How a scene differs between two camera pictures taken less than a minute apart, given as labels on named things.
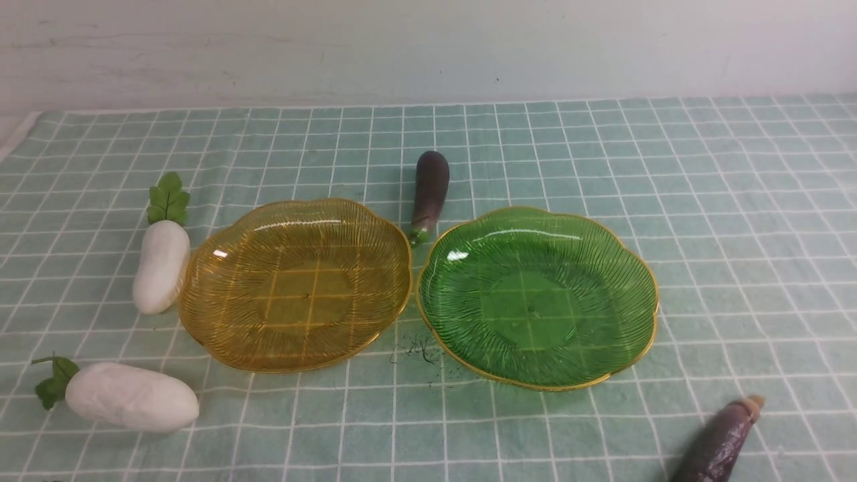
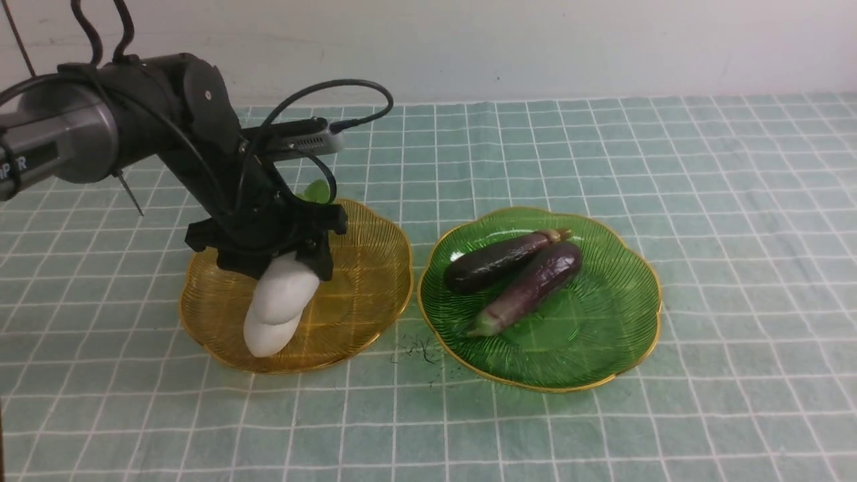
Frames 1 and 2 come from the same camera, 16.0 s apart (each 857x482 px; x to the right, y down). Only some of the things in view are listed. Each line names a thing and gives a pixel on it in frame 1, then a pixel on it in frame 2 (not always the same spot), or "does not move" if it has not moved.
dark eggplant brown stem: x=711 y=456 to x=481 y=267
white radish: x=165 y=257 to x=286 y=291
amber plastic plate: x=294 y=286 does not move
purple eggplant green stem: x=432 y=189 to x=543 y=276
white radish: x=120 y=396 to x=264 y=339
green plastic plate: x=536 y=298 does not move
